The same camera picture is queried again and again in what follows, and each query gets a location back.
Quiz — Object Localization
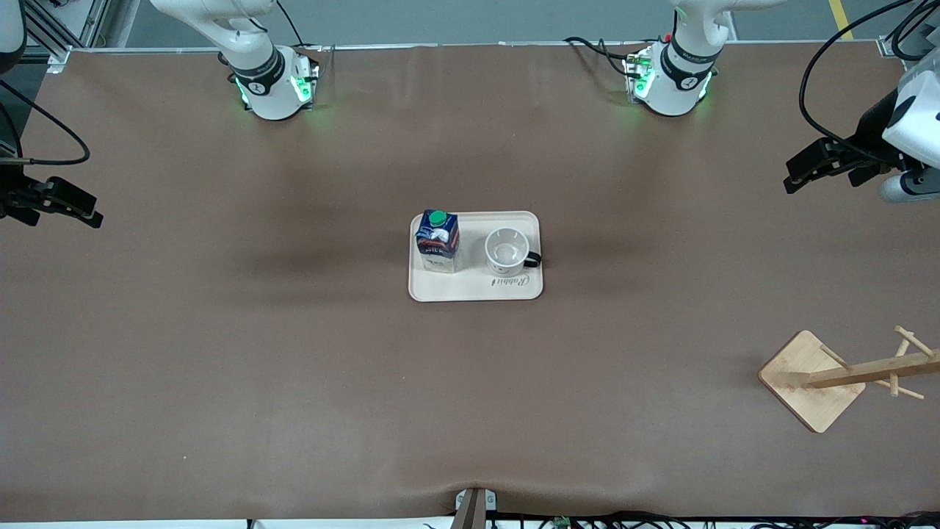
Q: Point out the white smiley cup black handle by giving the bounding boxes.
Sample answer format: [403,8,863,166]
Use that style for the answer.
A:
[485,228,543,278]

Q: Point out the blue milk carton green cap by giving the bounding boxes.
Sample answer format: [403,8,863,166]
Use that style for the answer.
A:
[415,209,461,274]

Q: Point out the cream tray with rabbit print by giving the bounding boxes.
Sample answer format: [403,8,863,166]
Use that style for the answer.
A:
[408,211,545,303]

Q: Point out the wooden mug tree stand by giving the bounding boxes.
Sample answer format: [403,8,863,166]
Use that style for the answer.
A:
[759,325,940,434]

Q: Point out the metal table edge clamp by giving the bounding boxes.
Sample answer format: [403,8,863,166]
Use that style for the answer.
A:
[454,487,498,529]

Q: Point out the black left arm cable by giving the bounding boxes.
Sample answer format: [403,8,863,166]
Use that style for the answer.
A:
[799,0,911,166]

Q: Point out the thin black looped cable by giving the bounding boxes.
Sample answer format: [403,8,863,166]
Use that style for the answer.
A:
[887,0,940,61]

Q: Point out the black left base cable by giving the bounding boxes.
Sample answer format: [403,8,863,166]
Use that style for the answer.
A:
[564,35,640,78]

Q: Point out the black base cable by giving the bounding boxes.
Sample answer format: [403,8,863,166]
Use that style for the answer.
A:
[564,35,640,78]
[275,0,324,52]

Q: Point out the black right base cable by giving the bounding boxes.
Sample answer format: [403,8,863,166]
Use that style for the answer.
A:
[275,0,324,52]

